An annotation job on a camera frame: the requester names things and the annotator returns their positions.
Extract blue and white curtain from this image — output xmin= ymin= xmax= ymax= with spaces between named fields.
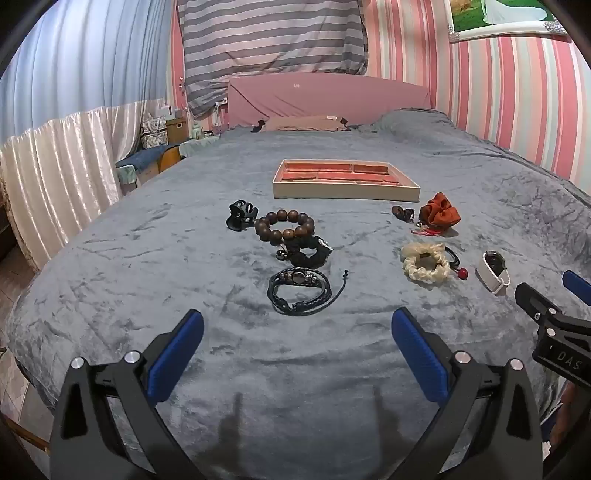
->
xmin=0 ymin=0 xmax=178 ymax=273

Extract pale green cloth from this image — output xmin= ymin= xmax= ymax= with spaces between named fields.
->
xmin=178 ymin=134 xmax=223 ymax=158

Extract person's right hand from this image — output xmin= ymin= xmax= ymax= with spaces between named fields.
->
xmin=549 ymin=382 xmax=580 ymax=460

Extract black hair tie red beads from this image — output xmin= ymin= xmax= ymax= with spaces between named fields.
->
xmin=442 ymin=247 xmax=470 ymax=281

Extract white wristwatch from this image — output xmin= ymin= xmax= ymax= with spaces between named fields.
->
xmin=475 ymin=250 xmax=511 ymax=296

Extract grey striped duvet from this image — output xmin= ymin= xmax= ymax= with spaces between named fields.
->
xmin=175 ymin=0 xmax=370 ymax=119

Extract white framed picture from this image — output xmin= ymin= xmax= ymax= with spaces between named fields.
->
xmin=445 ymin=0 xmax=571 ymax=43

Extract brown wooden bead bracelet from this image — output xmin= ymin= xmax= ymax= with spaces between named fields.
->
xmin=255 ymin=209 xmax=317 ymax=246

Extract brown pillow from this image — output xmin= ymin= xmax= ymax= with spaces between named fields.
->
xmin=261 ymin=115 xmax=352 ymax=134

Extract blue cloth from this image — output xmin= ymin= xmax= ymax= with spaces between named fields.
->
xmin=115 ymin=145 xmax=178 ymax=172

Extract black scrunchie with bell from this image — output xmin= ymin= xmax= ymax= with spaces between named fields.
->
xmin=277 ymin=236 xmax=334 ymax=268

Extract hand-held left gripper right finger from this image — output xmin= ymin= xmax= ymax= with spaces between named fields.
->
xmin=392 ymin=307 xmax=546 ymax=480

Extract orange wooden chair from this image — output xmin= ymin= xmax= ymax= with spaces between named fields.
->
xmin=158 ymin=148 xmax=182 ymax=174

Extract orange scrunchie with red tassel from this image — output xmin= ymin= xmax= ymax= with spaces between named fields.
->
xmin=414 ymin=192 xmax=462 ymax=237

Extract black hair claw clip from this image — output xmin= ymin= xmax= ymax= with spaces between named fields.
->
xmin=225 ymin=200 xmax=259 ymax=230

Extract floral storage box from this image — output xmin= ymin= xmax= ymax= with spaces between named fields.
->
xmin=141 ymin=115 xmax=168 ymax=149

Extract pink headboard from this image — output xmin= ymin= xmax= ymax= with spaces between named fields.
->
xmin=228 ymin=74 xmax=432 ymax=130

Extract grey plush blanket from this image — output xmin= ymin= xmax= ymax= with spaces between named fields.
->
xmin=4 ymin=108 xmax=591 ymax=480

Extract beige tray with red lining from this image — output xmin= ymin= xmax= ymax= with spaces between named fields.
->
xmin=271 ymin=159 xmax=422 ymax=204

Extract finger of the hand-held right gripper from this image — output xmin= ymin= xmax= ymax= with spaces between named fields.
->
xmin=514 ymin=282 xmax=563 ymax=325
xmin=562 ymin=270 xmax=591 ymax=306

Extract cream scrunchie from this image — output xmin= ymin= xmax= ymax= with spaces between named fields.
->
xmin=401 ymin=243 xmax=451 ymax=284

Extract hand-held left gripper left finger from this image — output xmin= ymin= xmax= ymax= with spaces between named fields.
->
xmin=48 ymin=308 xmax=218 ymax=480

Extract black braided leather bracelet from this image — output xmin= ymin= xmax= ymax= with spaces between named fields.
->
xmin=268 ymin=268 xmax=349 ymax=316

